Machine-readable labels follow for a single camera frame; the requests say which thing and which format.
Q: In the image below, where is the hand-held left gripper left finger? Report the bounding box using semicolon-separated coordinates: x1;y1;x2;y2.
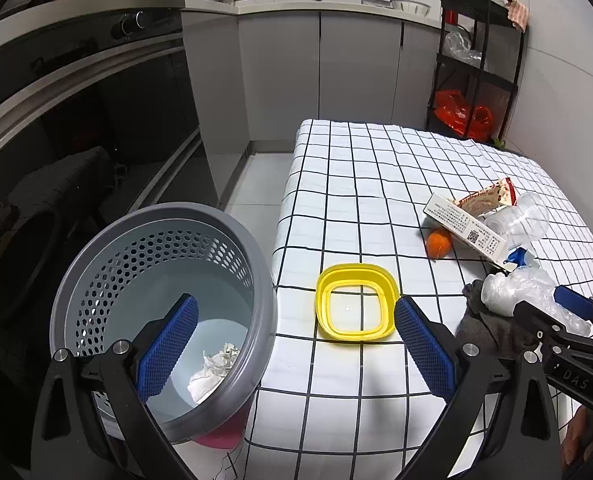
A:
30;294;200;480

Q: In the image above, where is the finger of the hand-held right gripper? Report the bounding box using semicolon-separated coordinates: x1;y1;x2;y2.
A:
513;299;593;361
553;285;593;333

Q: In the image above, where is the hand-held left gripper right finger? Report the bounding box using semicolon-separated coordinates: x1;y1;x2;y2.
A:
394;296;562;480

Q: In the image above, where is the clear plastic bag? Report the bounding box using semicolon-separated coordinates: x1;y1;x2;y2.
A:
444;27;485;66
481;266;592;338

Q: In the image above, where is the clear plastic bottle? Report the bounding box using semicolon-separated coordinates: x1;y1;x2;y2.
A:
484;191;551;251

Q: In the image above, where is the grey perforated waste basket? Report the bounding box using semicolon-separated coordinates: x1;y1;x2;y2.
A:
49;202;277;445

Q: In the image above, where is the white cardboard box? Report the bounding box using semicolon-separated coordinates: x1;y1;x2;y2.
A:
421;194;508;267

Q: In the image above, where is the red and cream snack wrapper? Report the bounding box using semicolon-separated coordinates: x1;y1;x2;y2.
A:
454;177;518;218

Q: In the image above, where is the person's right hand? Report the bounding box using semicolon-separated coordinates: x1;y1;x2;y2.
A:
561;404;593;467

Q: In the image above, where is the grey cloth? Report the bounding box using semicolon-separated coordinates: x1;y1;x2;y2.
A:
455;280;547;361

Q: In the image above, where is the crumpled white paper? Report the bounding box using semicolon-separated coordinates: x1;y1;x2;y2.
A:
187;341;242;405

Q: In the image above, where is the blue bottle label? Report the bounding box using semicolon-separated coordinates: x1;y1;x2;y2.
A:
507;247;540;271

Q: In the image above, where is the pink plastic stool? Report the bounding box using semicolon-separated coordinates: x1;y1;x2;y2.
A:
191;404;250;450

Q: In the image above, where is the orange fruit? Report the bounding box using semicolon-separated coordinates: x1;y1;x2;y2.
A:
425;228;452;260

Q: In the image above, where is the white checked tablecloth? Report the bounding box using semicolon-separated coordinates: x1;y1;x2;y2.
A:
244;119;593;480

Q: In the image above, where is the red plastic bag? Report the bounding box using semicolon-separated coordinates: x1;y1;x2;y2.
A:
434;89;496;142

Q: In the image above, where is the black built-in oven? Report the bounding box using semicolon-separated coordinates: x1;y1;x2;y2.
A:
0;5;217;461

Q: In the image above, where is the red checked cloth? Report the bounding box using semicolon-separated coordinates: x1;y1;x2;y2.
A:
507;0;530;31

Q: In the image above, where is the grey kitchen cabinet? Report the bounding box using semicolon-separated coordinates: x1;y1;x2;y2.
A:
181;0;442;201

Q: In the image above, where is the black metal shelf rack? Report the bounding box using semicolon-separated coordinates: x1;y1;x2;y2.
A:
425;0;530;143

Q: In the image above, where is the white colander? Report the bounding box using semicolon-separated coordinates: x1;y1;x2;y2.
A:
391;0;432;17

